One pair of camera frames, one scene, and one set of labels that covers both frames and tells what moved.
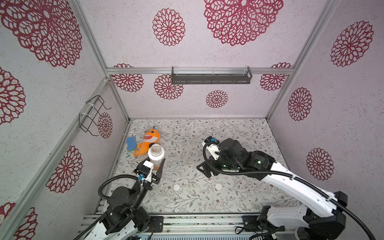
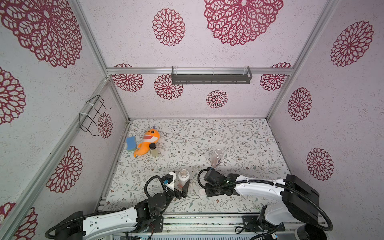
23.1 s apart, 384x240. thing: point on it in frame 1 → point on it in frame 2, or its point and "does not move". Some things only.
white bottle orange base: x=156 y=153 → x=183 y=176
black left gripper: x=158 y=175 → x=184 y=193
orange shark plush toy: x=150 y=136 does not move
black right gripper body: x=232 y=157 → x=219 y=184
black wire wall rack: x=90 y=115 does not move
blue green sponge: x=131 y=143 does not move
